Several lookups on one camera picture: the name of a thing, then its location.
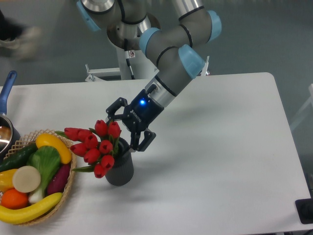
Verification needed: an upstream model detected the yellow pepper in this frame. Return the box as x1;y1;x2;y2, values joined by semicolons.
0;169;17;192

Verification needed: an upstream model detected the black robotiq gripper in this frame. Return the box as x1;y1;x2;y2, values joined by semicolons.
105;89;164;152

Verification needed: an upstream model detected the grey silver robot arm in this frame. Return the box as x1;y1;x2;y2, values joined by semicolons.
76;0;222;151

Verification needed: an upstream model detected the green bok choy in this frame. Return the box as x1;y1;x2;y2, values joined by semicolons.
27;146;61;204

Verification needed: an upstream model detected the dark grey ribbed vase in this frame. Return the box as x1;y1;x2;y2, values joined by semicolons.
105;138;134;186

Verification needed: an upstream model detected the woven wicker basket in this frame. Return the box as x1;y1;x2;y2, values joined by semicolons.
4;129;77;226

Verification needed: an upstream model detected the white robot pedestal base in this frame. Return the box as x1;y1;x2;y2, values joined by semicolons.
84;45;211;82

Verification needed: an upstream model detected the red tulip bouquet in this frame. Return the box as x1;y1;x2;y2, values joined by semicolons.
56;120;121;178

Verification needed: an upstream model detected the purple eggplant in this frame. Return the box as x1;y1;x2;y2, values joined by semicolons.
46;164;70;195

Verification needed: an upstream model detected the beige round disc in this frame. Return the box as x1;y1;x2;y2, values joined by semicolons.
12;165;41;193

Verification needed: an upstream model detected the yellow banana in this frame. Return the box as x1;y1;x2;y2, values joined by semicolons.
0;192;63;225

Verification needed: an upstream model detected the black device at table edge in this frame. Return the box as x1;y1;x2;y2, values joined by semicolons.
295;198;313;224

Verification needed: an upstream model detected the person's white shoe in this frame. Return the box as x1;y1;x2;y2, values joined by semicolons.
0;26;41;60

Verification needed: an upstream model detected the orange fruit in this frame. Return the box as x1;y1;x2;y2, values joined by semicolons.
0;188;28;210

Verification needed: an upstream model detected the green cucumber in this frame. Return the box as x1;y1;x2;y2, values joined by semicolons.
0;142;38;172

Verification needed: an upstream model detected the blue handled saucepan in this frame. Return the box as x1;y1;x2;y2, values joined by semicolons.
0;70;20;163

